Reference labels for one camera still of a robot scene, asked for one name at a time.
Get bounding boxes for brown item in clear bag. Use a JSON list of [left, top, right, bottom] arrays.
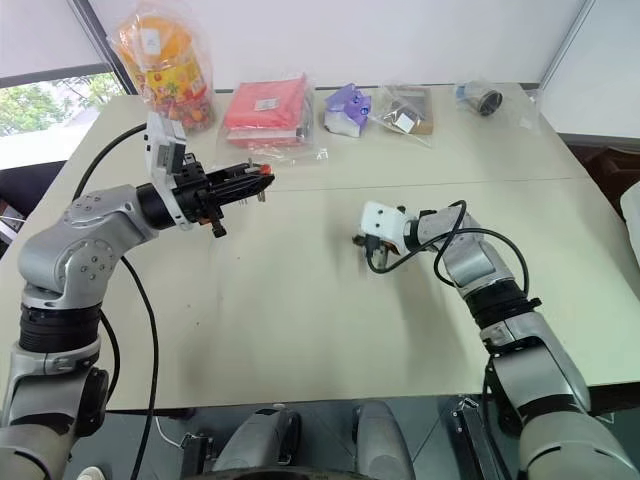
[[372, 83, 438, 149]]

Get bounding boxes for orange candy bag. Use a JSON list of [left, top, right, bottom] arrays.
[[110, 0, 218, 134]]

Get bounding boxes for white rounded object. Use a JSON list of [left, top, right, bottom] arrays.
[[619, 179, 640, 237]]

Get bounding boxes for metal cylinder in clear bag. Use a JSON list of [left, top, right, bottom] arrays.
[[453, 79, 539, 132]]

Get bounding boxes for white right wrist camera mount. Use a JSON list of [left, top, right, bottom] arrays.
[[360, 200, 419, 254]]

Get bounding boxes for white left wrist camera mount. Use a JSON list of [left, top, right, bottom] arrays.
[[143, 112, 195, 231]]

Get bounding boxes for grey rounded robot leg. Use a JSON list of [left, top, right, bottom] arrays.
[[212, 407, 302, 474], [351, 399, 417, 480]]

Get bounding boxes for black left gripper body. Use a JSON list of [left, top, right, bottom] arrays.
[[172, 156, 230, 241]]

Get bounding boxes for black metal bracket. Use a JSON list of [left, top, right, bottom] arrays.
[[178, 431, 217, 480], [451, 393, 522, 480]]

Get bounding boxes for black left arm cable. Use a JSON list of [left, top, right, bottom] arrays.
[[72, 122, 161, 480]]

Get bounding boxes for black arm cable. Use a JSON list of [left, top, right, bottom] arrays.
[[367, 199, 531, 302], [72, 122, 161, 480]]

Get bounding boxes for dark chair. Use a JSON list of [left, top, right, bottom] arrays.
[[0, 158, 69, 262]]

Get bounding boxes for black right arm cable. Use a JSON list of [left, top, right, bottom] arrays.
[[367, 199, 531, 302]]

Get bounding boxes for thin white cable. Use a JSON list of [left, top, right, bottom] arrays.
[[152, 413, 184, 447]]

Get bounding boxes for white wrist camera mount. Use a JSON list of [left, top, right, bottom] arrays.
[[360, 200, 419, 254], [143, 112, 195, 231]]

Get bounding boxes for red packet in plastic bag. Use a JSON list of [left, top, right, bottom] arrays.
[[215, 72, 329, 164]]

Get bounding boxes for dark red furniture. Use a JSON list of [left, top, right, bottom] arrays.
[[563, 132, 640, 222]]

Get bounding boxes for purple white bagged package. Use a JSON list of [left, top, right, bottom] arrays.
[[322, 82, 374, 138]]

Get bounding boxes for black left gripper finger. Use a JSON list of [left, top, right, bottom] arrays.
[[214, 180, 274, 207], [206, 163, 275, 189]]

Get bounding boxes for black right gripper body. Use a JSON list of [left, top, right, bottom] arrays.
[[362, 234, 402, 274]]

